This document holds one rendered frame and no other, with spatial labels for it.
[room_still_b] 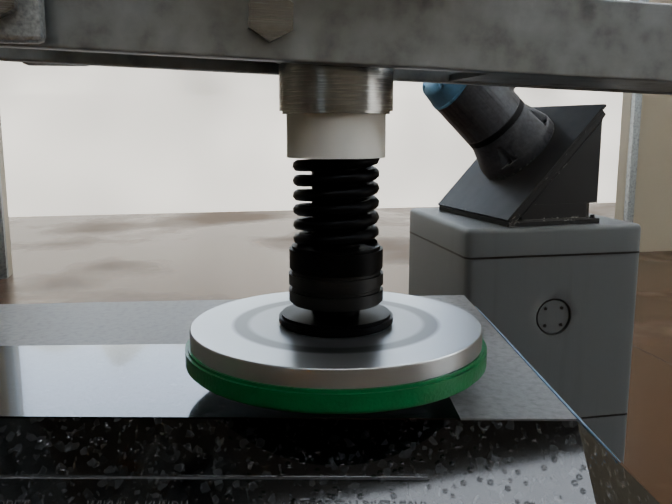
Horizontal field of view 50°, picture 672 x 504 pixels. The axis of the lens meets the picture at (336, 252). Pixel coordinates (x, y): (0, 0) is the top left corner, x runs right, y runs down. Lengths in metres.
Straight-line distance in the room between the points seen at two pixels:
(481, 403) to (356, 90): 0.23
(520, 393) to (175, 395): 0.25
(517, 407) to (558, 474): 0.05
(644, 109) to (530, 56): 6.01
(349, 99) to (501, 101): 1.15
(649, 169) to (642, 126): 0.36
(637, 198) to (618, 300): 4.87
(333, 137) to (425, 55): 0.08
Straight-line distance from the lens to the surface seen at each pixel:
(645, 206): 6.57
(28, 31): 0.44
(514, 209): 1.53
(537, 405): 0.53
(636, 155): 6.41
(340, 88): 0.48
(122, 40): 0.45
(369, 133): 0.49
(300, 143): 0.49
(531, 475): 0.49
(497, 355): 0.63
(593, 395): 1.70
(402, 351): 0.47
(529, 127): 1.64
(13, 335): 0.73
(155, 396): 0.54
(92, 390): 0.56
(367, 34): 0.46
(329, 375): 0.44
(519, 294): 1.55
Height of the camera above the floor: 1.06
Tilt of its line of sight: 10 degrees down
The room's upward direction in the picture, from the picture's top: straight up
